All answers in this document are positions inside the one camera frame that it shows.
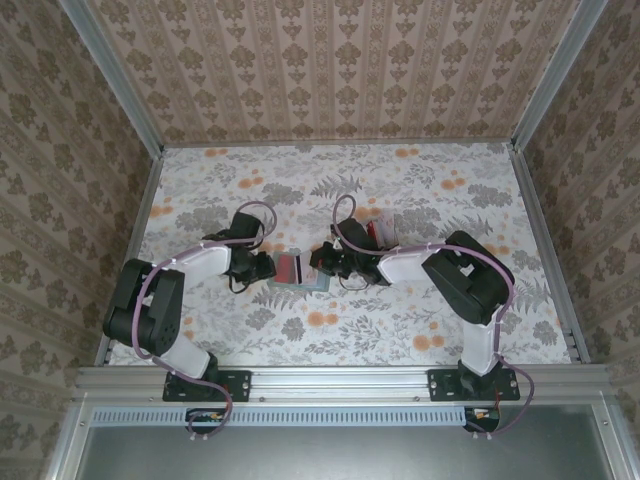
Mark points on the white card with dark stripe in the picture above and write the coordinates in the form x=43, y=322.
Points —
x=300, y=267

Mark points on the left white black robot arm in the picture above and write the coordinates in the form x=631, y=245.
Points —
x=202, y=262

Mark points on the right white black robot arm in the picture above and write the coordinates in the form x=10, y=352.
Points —
x=405, y=260

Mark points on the floral table sheet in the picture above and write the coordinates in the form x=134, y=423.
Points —
x=350, y=345

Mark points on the grey metal sheet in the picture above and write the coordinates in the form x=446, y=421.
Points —
x=340, y=455

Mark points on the aluminium table side rail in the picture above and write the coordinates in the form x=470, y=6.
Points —
x=130, y=260
x=527, y=187

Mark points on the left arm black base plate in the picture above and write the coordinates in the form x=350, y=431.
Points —
x=240, y=385

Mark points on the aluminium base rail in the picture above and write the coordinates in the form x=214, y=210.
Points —
x=340, y=382

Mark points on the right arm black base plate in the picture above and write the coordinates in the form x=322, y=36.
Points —
x=440, y=385

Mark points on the aluminium frame post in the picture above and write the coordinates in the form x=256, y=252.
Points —
x=555, y=75
x=112, y=75

